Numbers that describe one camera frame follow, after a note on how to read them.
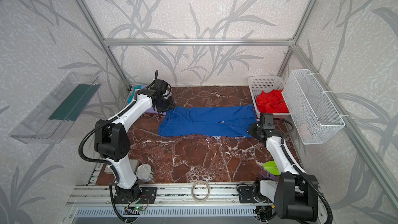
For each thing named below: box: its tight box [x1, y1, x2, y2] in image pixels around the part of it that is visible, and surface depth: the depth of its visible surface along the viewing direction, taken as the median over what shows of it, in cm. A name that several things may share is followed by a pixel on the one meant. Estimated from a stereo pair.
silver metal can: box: [135, 163, 154, 184], surface depth 78 cm
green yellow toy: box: [262, 160, 281, 176], surface depth 83 cm
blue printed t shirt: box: [158, 104, 258, 137], surface depth 101 cm
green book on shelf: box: [48, 84, 102, 121], surface depth 68 cm
